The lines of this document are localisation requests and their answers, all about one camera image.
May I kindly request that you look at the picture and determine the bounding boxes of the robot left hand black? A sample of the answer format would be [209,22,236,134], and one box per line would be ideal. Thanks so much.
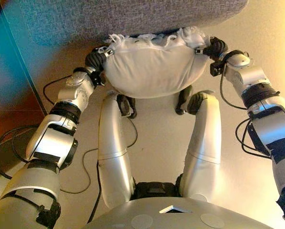
[84,47,114,74]

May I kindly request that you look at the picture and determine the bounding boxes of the robot right hand black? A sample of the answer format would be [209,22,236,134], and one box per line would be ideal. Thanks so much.
[195,37,229,60]

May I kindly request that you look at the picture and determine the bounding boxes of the white fringed cushion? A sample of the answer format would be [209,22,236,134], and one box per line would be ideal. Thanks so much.
[98,26,211,99]

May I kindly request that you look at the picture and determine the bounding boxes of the grey fabric chair seat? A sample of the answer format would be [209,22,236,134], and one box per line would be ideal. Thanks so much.
[18,0,250,47]

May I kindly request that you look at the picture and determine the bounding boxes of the robot left leg silver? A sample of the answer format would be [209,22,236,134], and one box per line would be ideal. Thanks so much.
[98,92,138,209]

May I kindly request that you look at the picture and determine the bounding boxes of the robot leg silver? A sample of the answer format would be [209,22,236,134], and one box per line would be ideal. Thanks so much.
[175,85,222,201]
[98,92,138,209]

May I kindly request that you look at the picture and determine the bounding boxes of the robot right leg silver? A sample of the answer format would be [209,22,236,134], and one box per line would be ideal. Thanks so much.
[175,85,222,201]

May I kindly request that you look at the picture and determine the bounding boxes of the robot torso silver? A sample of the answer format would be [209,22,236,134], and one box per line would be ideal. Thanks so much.
[82,182,274,229]

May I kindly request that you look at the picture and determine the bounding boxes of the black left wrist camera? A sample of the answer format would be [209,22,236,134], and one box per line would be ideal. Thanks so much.
[91,70,106,86]

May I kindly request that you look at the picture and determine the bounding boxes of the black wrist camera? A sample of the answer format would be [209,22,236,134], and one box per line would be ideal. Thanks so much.
[91,70,106,86]
[209,59,225,77]

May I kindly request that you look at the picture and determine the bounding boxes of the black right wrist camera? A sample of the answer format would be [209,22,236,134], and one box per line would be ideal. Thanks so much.
[209,59,225,77]

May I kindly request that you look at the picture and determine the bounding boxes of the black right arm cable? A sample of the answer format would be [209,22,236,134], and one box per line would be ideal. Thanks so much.
[220,64,272,159]

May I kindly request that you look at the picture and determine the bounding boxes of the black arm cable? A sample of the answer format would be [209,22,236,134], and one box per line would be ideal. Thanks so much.
[0,75,73,179]
[220,64,272,159]

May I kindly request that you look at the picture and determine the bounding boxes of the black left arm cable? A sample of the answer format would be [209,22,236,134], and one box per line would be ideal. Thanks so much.
[0,75,73,179]

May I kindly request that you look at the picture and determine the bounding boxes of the thin black floor cable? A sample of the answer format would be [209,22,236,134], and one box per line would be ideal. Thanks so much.
[60,116,138,194]

